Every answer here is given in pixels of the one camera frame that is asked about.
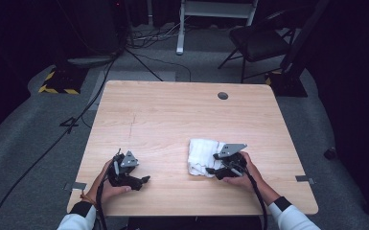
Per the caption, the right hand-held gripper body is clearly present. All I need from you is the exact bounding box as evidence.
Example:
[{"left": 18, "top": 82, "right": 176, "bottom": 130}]
[{"left": 213, "top": 143, "right": 248, "bottom": 181}]

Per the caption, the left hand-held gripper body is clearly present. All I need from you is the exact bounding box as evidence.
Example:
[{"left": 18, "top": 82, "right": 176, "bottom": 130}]
[{"left": 107, "top": 148, "right": 144, "bottom": 192}]

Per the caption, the white towel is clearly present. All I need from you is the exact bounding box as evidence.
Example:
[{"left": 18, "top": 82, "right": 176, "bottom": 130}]
[{"left": 187, "top": 137, "right": 228, "bottom": 178}]

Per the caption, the person's left hand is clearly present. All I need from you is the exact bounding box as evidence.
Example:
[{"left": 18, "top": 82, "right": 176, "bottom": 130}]
[{"left": 85, "top": 159, "right": 132, "bottom": 206}]

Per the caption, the person's right hand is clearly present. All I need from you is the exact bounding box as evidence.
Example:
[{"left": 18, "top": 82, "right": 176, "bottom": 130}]
[{"left": 221, "top": 150, "right": 265, "bottom": 193}]

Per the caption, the grey tape strip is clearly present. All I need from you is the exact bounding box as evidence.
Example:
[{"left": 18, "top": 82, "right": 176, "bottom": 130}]
[
  {"left": 294, "top": 174, "right": 316, "bottom": 186},
  {"left": 63, "top": 181, "right": 88, "bottom": 193}
]

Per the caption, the person's dark clothing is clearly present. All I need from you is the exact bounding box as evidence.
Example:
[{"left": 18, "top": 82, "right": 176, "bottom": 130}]
[{"left": 126, "top": 216, "right": 265, "bottom": 230}]

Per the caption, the wooden table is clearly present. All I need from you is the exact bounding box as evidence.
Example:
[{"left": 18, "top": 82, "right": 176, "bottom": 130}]
[{"left": 66, "top": 80, "right": 319, "bottom": 218}]

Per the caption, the black yellow striped stand base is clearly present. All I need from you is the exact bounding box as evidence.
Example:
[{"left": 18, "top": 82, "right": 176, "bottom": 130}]
[
  {"left": 37, "top": 64, "right": 89, "bottom": 96},
  {"left": 265, "top": 69, "right": 309, "bottom": 98}
]

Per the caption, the small black floor object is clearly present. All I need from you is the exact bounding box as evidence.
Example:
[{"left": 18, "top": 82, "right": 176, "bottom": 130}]
[{"left": 323, "top": 147, "right": 337, "bottom": 161}]

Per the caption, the black folding chair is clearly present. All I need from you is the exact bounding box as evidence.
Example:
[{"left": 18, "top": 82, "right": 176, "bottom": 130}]
[{"left": 217, "top": 9, "right": 297, "bottom": 84}]

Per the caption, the black slanted stand pole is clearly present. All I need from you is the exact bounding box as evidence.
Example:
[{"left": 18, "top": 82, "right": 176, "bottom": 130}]
[{"left": 280, "top": 0, "right": 332, "bottom": 75}]

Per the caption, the dark cabinet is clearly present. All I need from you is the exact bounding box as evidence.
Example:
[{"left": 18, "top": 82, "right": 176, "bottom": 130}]
[{"left": 57, "top": 0, "right": 129, "bottom": 69}]

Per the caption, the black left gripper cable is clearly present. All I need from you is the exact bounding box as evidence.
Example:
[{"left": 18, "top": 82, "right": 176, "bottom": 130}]
[{"left": 95, "top": 183, "right": 109, "bottom": 230}]

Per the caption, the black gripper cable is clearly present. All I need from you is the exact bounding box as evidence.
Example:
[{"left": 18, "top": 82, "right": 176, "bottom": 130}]
[
  {"left": 233, "top": 162, "right": 268, "bottom": 230},
  {"left": 95, "top": 183, "right": 109, "bottom": 230}
]

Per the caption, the orange bracelet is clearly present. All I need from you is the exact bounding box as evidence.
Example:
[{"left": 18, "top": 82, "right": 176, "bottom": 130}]
[{"left": 80, "top": 193, "right": 97, "bottom": 206}]

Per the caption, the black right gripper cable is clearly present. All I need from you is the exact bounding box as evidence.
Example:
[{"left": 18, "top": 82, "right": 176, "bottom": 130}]
[{"left": 233, "top": 162, "right": 268, "bottom": 230}]

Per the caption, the long black floor cable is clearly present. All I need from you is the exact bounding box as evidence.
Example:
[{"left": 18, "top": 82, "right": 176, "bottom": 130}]
[{"left": 0, "top": 58, "right": 118, "bottom": 230}]

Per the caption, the thin black floor cable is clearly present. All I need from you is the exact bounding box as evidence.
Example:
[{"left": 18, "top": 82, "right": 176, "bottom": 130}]
[{"left": 124, "top": 47, "right": 193, "bottom": 83}]

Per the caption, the white desk frame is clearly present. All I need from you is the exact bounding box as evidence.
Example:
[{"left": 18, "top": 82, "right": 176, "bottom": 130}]
[{"left": 175, "top": 0, "right": 260, "bottom": 57}]

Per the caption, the bundle of floor cables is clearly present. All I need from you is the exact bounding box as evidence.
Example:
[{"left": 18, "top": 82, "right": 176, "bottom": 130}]
[{"left": 127, "top": 22, "right": 190, "bottom": 51}]

